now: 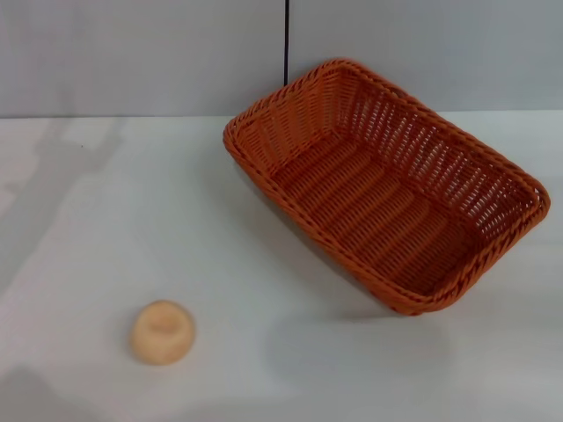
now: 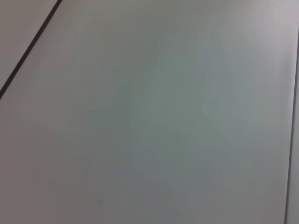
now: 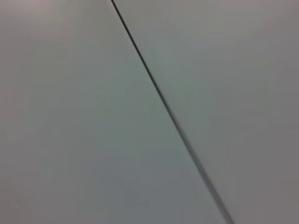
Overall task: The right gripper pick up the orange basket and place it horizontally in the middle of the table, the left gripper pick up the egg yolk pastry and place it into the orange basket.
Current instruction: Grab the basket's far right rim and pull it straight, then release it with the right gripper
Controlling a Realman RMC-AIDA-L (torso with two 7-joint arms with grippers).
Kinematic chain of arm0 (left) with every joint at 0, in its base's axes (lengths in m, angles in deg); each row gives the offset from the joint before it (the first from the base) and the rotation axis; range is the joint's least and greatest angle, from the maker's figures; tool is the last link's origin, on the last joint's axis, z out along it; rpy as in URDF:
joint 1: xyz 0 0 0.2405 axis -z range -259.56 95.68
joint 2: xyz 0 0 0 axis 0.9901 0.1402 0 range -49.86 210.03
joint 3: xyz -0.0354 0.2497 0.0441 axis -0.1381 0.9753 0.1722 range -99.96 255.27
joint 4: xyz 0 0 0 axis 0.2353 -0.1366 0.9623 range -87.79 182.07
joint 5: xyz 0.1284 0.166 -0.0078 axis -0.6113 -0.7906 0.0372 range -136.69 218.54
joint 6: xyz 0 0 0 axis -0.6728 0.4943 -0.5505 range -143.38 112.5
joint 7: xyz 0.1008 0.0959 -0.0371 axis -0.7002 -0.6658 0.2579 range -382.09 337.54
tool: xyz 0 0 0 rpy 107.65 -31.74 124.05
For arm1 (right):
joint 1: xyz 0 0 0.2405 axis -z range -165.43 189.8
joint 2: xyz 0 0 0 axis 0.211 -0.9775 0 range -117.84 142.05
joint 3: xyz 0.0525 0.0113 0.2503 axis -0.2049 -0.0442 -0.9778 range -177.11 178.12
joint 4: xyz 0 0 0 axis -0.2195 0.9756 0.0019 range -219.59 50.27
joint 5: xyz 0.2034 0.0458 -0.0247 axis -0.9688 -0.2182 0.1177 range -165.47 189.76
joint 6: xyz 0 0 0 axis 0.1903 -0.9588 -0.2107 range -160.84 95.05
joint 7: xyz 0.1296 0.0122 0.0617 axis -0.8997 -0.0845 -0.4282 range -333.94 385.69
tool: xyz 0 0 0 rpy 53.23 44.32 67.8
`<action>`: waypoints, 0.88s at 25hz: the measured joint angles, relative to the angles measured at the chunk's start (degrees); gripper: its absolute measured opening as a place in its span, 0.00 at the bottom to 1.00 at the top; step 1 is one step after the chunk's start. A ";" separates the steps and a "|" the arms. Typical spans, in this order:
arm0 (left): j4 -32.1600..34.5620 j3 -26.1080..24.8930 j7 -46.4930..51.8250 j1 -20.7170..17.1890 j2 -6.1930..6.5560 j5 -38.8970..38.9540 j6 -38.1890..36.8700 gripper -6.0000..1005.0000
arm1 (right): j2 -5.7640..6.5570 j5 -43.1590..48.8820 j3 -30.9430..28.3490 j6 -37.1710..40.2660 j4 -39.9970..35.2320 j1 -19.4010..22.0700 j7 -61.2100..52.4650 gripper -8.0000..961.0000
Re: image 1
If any orange woven rectangular basket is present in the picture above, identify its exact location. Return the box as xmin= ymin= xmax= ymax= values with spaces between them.
xmin=222 ymin=56 xmax=552 ymax=317

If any round beige bread roll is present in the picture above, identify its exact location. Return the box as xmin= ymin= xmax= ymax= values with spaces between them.
xmin=128 ymin=299 xmax=197 ymax=366

